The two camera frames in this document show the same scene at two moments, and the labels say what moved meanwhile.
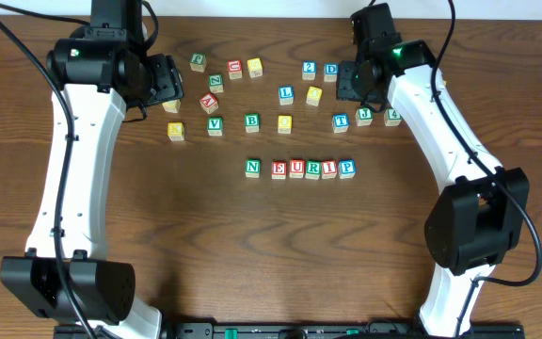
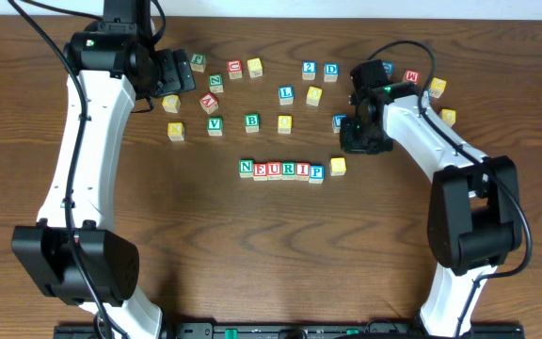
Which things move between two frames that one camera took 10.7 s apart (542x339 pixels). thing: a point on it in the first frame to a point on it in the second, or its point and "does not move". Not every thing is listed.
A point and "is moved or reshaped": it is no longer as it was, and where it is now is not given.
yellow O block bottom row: x=284 y=123 does not move
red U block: x=296 y=168 to x=274 y=170
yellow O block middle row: x=313 y=96 does not move
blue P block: x=347 y=169 to x=316 y=173
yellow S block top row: x=255 y=68 does not move
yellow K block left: x=175 y=131 does not move
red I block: x=328 y=169 to x=302 y=171
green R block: x=313 y=169 to x=288 y=170
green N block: x=252 y=168 is moved or reshaped
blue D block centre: x=330 y=72 does not move
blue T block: x=340 y=122 does not move
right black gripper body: x=346 y=88 to x=356 y=138
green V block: x=215 y=126 does not move
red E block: x=278 y=169 to x=260 y=171
